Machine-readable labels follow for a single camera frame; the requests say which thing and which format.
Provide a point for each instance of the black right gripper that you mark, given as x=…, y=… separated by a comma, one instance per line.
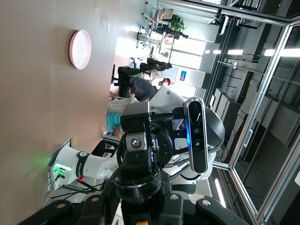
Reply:
x=164, y=145

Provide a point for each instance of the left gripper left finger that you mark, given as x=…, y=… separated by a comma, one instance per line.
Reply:
x=58, y=211

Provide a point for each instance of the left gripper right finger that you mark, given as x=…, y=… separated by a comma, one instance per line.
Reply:
x=211, y=208

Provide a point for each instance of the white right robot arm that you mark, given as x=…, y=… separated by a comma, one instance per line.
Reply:
x=168, y=98

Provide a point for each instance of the person in teal shirt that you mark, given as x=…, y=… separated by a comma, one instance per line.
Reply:
x=112, y=124

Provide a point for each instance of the person in grey shirt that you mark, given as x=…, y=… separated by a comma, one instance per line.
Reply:
x=143, y=89

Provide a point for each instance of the black office chair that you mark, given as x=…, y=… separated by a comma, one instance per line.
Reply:
x=123, y=79
x=157, y=64

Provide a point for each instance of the person with red hair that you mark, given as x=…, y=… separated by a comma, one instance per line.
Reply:
x=165, y=81

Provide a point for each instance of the pink round plate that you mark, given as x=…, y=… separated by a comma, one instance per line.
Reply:
x=80, y=49

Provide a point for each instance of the green potted plant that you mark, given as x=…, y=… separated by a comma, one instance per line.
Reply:
x=178, y=23

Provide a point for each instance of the white plastic chair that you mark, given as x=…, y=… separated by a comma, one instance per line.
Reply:
x=164, y=15

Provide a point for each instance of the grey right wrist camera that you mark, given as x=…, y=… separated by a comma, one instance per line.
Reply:
x=197, y=140

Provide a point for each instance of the blue wall poster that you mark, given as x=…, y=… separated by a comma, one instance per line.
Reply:
x=183, y=75

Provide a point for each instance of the aluminium cell frame post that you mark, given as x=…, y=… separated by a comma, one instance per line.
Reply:
x=260, y=98

